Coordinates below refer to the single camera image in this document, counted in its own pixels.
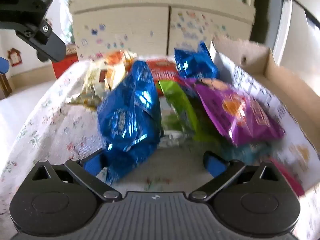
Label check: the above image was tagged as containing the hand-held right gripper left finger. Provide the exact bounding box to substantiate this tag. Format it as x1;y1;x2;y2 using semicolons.
31;149;122;202

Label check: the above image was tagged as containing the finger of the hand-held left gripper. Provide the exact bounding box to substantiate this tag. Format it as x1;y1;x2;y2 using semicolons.
0;56;10;75
15;19;67;62

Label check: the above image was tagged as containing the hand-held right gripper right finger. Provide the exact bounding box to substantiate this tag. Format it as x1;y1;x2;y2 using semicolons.
188;151;288;202

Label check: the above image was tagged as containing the yellow snack packet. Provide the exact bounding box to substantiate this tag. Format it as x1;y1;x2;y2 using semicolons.
66;60;110;112

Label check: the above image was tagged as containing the large blue foil snack bag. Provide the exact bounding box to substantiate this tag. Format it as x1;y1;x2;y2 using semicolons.
97;60;163;183

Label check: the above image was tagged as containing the cardboard box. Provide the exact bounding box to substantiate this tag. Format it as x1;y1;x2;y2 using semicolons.
209;39;320;200

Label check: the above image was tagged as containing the red carton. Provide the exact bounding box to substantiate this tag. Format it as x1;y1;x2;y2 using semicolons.
52;44;79;79

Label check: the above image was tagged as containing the purple snack bag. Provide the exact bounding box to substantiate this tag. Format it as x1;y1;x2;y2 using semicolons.
184;77;285;147

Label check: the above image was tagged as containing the floral tablecloth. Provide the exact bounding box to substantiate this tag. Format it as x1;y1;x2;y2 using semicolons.
0;59;320;240

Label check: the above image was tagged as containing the green snack bag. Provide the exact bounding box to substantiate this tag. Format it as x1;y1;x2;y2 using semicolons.
157;80;225;143

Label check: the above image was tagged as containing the cream croissant snack bag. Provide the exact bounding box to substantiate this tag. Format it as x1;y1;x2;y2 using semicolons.
100;50;138;92

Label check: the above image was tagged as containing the small blue foil snack bag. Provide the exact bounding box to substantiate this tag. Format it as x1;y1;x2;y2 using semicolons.
174;41;220;79

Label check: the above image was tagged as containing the cream cabinet with stickers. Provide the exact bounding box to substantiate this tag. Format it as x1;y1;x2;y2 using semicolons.
69;0;257;60

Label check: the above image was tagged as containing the red snack bag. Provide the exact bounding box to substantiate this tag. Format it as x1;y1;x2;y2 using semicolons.
146;58;180;97

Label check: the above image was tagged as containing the silver refrigerator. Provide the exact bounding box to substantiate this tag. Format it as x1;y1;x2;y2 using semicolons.
251;0;320;67

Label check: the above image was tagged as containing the red house wall decoration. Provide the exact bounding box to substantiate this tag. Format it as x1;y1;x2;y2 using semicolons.
7;47;22;67

